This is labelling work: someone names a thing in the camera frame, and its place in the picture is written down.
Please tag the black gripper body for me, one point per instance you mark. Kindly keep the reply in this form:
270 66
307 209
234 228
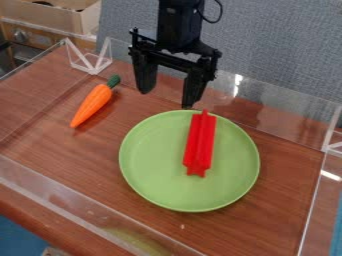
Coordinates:
174 45

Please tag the cardboard box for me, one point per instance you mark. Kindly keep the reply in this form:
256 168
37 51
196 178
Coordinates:
69 15

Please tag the clear acrylic tray wall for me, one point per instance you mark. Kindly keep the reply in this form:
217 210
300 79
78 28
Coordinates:
61 186

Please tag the orange toy carrot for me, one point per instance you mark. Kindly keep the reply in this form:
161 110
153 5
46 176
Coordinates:
95 100

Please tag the red star-shaped block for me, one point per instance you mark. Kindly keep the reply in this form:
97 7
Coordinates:
200 146

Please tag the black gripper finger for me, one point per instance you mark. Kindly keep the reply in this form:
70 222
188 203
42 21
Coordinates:
194 87
146 72

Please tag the green round plate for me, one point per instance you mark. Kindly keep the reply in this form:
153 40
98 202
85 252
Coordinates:
152 163

